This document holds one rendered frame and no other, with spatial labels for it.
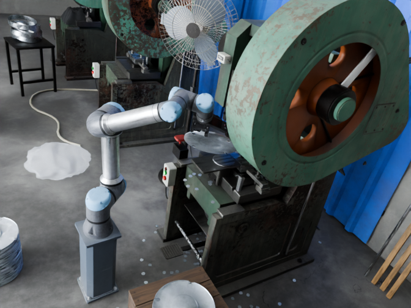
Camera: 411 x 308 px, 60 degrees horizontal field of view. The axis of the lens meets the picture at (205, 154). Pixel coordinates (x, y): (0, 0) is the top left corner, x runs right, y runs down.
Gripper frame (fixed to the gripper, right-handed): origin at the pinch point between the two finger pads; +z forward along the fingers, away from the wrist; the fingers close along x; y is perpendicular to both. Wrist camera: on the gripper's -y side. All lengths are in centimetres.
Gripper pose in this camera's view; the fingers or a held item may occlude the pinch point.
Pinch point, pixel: (207, 134)
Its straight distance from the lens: 180.8
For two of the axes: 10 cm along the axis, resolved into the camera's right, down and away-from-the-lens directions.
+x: -2.1, 9.2, -3.2
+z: -0.3, 3.2, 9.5
